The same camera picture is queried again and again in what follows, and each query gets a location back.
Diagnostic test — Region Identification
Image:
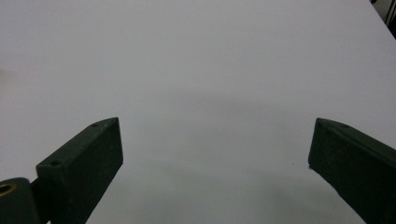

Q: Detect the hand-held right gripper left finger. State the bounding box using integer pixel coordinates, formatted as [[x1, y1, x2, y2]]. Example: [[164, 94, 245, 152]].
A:
[[35, 117, 124, 224]]

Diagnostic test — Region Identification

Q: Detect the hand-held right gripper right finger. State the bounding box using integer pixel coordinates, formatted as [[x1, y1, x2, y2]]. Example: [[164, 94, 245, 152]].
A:
[[307, 117, 396, 224]]

